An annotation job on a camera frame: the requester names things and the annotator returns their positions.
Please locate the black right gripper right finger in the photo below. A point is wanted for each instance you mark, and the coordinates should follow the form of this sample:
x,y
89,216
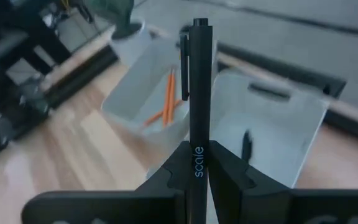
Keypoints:
x,y
259,205

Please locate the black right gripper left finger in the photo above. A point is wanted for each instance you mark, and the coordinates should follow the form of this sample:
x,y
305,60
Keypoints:
x,y
154,202

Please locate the translucent grey plastic bin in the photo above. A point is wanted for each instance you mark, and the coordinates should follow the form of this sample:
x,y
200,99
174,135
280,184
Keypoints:
x,y
135,93
275,130

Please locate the orange pencil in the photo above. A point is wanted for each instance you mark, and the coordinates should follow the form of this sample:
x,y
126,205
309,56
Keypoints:
x,y
172,93
154,118
166,102

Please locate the black pen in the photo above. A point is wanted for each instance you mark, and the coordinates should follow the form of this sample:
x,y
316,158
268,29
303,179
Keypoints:
x,y
200,93

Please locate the white plant pot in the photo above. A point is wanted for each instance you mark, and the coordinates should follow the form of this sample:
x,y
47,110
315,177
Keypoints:
x,y
132,46

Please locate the green snake plant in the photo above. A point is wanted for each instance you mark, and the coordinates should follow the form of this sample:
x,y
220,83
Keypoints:
x,y
117,15

